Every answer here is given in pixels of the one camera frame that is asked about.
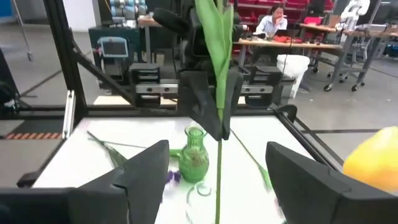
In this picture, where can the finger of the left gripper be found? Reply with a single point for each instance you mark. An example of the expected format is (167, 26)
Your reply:
(234, 99)
(199, 99)

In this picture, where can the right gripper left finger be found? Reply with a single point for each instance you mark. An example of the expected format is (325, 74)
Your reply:
(140, 186)

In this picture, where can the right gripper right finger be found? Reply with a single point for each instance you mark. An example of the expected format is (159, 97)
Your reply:
(304, 193)

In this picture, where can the purple artificial flower bunch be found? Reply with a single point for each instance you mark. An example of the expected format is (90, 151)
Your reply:
(116, 157)

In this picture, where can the yellow and pink tulips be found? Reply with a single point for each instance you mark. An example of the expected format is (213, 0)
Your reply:
(265, 177)

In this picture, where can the pink artificial tulip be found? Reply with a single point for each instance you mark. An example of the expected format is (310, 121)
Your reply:
(175, 152)

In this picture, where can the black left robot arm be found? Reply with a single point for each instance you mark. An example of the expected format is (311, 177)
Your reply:
(174, 20)

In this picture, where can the green glass vase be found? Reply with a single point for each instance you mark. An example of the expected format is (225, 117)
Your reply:
(194, 161)

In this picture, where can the clear glass vase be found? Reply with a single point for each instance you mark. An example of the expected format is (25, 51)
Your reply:
(199, 205)

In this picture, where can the teal equipment cart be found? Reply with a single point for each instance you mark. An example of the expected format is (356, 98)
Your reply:
(124, 71)

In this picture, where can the light blue screen device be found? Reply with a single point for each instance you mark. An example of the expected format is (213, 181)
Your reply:
(113, 47)

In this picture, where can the white bucket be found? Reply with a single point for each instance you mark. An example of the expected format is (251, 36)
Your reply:
(292, 68)

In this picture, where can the red item on desk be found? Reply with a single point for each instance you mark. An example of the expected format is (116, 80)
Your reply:
(283, 39)

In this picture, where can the black laptop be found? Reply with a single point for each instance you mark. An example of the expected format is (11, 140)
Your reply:
(281, 32)

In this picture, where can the long wooden desk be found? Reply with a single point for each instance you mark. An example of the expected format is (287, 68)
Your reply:
(295, 45)

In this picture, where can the person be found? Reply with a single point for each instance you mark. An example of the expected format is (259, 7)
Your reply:
(270, 23)

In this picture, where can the red chair back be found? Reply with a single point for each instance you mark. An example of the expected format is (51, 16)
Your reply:
(313, 20)

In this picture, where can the red storage bins shelf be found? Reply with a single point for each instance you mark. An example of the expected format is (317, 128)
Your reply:
(298, 3)

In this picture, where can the black mat with hazard stripes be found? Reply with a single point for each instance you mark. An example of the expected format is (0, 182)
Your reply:
(31, 136)

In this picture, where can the grey pole with caster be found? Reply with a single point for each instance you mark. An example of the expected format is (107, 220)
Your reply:
(29, 56)

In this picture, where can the grey rolling table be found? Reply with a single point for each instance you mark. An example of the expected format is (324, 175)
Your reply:
(367, 32)

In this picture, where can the white humanoid robot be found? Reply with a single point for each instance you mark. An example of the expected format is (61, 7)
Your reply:
(354, 9)

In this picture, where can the silver metal bracket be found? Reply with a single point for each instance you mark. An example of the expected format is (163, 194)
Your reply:
(69, 115)

